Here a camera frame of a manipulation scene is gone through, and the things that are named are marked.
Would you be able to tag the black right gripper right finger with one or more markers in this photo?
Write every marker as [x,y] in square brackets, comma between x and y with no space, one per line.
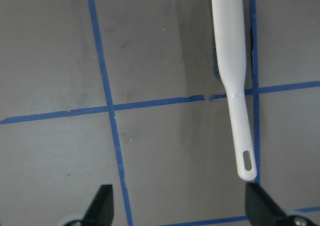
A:
[261,209]

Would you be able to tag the white hand brush black bristles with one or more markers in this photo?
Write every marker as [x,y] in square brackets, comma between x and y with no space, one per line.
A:
[230,44]

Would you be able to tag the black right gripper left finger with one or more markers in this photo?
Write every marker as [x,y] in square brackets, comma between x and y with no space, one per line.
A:
[100,210]

